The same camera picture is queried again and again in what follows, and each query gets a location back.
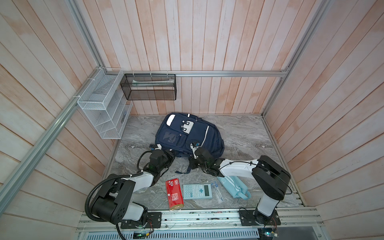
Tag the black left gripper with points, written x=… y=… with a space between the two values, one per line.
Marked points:
x=168 y=153

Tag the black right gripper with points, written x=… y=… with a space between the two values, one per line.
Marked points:
x=191 y=164

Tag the clear pen pack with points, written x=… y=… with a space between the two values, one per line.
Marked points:
x=216 y=190

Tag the navy blue student backpack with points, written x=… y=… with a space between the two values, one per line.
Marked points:
x=179 y=130

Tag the red booklet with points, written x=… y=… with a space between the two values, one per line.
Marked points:
x=174 y=194

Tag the light blue pencil case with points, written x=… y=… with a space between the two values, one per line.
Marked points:
x=236 y=188

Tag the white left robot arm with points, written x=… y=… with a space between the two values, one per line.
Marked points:
x=110 y=200

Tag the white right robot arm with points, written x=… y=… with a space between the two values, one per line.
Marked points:
x=270 y=176

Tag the light blue calculator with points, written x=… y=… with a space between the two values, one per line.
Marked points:
x=197 y=191

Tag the black mesh basket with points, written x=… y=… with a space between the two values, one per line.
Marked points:
x=149 y=87

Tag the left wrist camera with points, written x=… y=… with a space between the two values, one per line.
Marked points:
x=154 y=147

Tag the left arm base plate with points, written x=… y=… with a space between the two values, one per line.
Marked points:
x=150 y=220

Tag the aluminium front rail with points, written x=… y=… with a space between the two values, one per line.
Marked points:
x=214 y=219

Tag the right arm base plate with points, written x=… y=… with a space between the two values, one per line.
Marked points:
x=253 y=218

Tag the white wire mesh shelf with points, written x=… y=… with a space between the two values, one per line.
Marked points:
x=104 y=103

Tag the aluminium wall rail frame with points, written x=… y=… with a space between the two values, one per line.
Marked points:
x=226 y=56

